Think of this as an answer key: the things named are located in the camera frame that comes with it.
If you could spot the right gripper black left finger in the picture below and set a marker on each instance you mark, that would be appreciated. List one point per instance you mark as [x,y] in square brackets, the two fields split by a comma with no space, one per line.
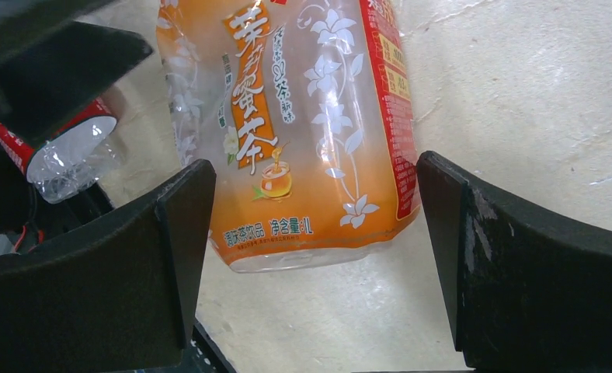
[116,294]

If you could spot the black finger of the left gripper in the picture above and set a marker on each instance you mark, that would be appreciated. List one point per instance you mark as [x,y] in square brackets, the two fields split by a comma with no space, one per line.
[44,87]

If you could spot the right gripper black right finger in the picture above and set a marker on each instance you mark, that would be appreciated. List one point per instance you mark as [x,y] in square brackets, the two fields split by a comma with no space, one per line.
[525,289]

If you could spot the small bottle red white label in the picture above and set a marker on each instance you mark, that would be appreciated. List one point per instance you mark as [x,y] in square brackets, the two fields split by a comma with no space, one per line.
[74,159]

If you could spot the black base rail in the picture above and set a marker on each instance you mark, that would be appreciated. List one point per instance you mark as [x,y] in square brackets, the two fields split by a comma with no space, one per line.
[202,356]

